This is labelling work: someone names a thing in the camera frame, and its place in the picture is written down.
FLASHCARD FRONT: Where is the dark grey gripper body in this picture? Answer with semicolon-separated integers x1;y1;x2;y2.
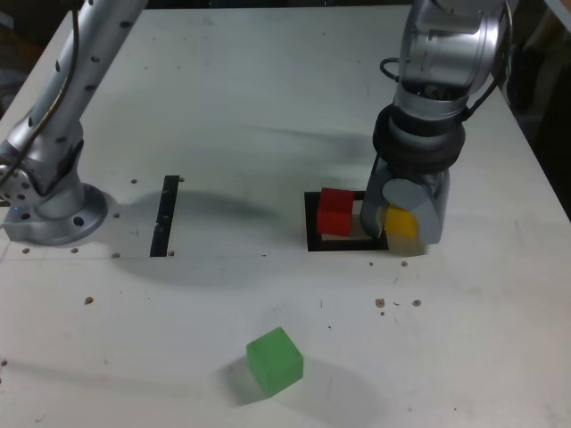
387;169;441;198

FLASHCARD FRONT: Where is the yellow cube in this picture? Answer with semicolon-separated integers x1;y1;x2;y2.
384;203;420;258

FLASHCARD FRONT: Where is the green cube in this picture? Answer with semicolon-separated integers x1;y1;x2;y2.
245;326;305;398

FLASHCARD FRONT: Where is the red cube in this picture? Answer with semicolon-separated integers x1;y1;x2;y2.
316;187;357;236

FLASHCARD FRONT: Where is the black tape square outline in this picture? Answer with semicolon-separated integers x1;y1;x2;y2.
303;190;390;253

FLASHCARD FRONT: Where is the black tape strip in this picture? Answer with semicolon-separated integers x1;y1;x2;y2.
149;175;180;259

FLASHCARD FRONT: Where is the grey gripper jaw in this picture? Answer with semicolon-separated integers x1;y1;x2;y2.
381;170;451;246
360;169;392;236

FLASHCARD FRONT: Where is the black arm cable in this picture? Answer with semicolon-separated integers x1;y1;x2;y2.
379;0;514;121

